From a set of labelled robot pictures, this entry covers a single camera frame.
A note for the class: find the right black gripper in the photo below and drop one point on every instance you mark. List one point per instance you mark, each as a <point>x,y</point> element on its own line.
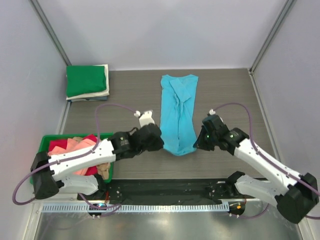
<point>200,143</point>

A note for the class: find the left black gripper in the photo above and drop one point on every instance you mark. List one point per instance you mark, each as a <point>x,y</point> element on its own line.
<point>158,144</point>

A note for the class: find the light blue t shirt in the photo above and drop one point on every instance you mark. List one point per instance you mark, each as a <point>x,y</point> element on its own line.
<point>176,116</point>

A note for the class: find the green plastic bin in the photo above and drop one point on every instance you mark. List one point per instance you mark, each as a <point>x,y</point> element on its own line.
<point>64,143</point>

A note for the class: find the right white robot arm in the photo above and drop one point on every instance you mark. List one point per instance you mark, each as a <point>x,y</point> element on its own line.
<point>293,194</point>

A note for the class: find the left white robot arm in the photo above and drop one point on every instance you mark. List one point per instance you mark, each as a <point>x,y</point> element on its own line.
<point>56,173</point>

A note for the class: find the beige t shirt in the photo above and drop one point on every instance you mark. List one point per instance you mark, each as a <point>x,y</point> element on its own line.
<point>104,170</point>

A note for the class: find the folded grey blue t shirt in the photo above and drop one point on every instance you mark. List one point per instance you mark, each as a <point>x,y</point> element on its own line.
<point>88,99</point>

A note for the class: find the folded cream t shirt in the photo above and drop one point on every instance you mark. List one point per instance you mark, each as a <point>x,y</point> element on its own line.
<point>106,87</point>

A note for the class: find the red t shirt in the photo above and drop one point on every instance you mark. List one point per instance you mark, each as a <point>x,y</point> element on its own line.
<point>60,144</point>

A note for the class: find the folded green t shirt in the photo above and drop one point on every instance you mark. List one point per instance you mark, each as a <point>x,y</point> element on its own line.
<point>85,81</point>

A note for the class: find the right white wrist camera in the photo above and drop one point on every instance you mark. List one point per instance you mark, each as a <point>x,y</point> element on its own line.
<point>212,112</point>

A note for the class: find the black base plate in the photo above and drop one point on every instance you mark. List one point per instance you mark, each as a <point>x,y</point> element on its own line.
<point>166,192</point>

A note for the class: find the aluminium rail front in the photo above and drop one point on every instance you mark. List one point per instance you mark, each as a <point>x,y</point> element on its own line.
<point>245,185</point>

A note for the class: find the white slotted cable duct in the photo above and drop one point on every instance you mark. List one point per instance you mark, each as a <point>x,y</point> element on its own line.
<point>85,208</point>

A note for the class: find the right aluminium frame post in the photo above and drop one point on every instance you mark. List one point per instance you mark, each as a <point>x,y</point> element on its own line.
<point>284,12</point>

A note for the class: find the aluminium frame post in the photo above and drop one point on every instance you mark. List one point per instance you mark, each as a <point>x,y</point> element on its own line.
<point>50,31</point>
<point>284,12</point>

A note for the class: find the left aluminium frame post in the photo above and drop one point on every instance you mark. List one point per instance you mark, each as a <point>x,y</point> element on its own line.
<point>50,31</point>

